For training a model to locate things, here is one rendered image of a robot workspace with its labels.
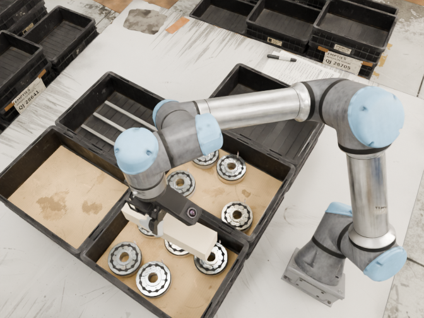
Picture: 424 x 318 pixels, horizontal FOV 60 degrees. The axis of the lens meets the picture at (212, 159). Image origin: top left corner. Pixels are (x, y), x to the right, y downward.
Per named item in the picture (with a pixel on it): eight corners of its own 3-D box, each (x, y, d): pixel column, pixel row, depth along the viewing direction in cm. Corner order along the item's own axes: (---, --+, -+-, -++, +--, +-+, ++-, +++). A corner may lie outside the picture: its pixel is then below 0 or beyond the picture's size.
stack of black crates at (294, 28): (312, 53, 254) (325, 11, 225) (296, 82, 241) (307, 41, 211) (259, 35, 264) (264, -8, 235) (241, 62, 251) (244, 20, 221)
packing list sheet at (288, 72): (341, 71, 171) (341, 70, 170) (324, 106, 160) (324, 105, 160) (275, 48, 179) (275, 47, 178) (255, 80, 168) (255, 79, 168)
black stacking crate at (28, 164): (147, 193, 128) (141, 178, 118) (89, 266, 116) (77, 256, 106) (64, 142, 139) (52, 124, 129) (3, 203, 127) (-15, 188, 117)
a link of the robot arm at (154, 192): (171, 166, 73) (149, 200, 69) (173, 177, 77) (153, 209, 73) (139, 151, 75) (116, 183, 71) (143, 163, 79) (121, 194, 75)
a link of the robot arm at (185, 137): (199, 101, 75) (148, 120, 73) (219, 116, 65) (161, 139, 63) (209, 135, 79) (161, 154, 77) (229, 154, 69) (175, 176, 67)
